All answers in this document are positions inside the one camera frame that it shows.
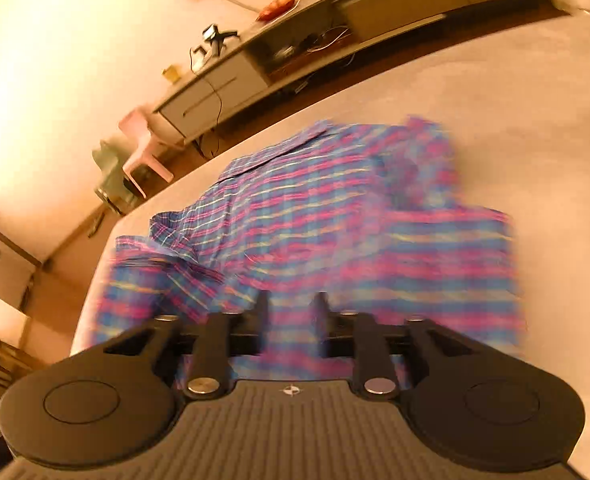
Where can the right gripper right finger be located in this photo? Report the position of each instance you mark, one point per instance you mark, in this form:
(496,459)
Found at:
(358,337)

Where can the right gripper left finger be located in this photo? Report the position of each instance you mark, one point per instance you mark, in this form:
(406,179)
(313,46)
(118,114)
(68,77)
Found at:
(220,338)

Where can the blue pink plaid shirt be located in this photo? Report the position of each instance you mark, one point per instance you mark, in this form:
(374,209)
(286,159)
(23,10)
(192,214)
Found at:
(368,214)

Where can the green plastic child chair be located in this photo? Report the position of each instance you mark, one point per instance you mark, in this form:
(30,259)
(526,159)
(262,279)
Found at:
(114,188)

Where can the pink plastic child chair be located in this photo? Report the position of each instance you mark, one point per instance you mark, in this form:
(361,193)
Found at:
(136,127)

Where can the small yellow cup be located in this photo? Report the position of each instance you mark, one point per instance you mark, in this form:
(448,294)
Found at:
(172,73)

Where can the black phone stand gadget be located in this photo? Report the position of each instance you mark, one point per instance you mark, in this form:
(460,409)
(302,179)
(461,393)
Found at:
(212,45)

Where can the red fruit plate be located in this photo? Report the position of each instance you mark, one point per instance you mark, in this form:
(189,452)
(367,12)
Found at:
(275,9)

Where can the long grey TV cabinet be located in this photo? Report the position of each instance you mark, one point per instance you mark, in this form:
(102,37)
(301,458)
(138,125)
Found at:
(311,35)

